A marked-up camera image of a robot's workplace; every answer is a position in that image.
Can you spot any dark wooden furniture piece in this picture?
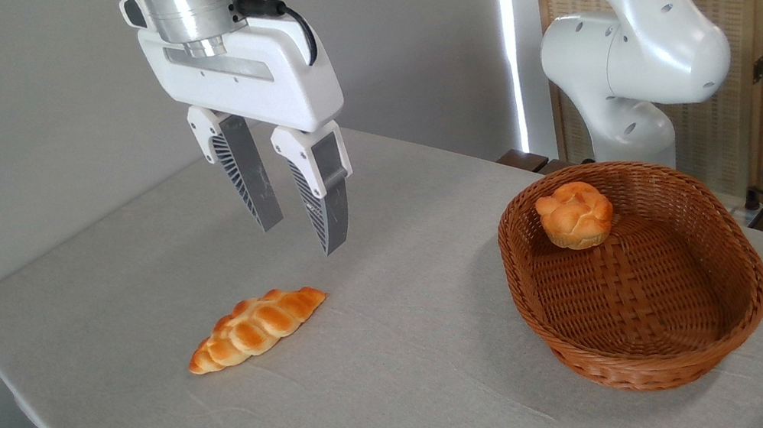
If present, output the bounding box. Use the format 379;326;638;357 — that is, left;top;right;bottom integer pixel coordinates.
495;140;570;184

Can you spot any brown wicker basket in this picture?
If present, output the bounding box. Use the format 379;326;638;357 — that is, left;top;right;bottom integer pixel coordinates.
488;137;763;414

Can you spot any light grey tablecloth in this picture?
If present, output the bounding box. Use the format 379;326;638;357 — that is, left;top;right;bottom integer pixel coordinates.
0;35;763;428

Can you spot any round knotted bread roll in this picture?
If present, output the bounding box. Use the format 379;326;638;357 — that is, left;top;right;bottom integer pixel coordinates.
531;176;621;257

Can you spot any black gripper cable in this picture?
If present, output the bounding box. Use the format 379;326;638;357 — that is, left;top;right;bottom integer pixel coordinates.
232;0;322;78

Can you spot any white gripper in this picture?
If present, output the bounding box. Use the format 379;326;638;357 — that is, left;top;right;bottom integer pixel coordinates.
119;0;369;284

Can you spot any long braided bread loaf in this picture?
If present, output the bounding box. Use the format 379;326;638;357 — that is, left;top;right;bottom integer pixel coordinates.
178;280;337;377

